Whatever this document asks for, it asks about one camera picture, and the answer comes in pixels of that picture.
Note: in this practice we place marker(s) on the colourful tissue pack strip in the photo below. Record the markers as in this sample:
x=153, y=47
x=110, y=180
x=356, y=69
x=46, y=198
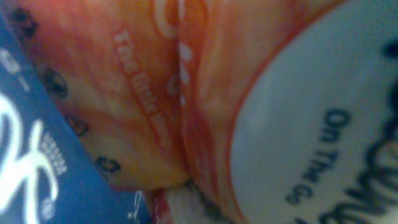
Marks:
x=280, y=111

